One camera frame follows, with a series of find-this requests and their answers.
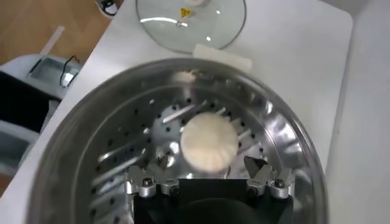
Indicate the white steamed baozi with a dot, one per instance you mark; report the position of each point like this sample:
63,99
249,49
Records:
208,143

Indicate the perforated steel steamer basket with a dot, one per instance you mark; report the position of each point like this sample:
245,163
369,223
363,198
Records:
91,121

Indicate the white and black robot torso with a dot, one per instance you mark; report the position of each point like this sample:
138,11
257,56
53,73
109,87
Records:
18,67

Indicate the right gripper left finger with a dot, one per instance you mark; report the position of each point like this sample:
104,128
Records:
146,188

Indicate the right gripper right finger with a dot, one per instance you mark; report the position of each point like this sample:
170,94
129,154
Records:
262,176

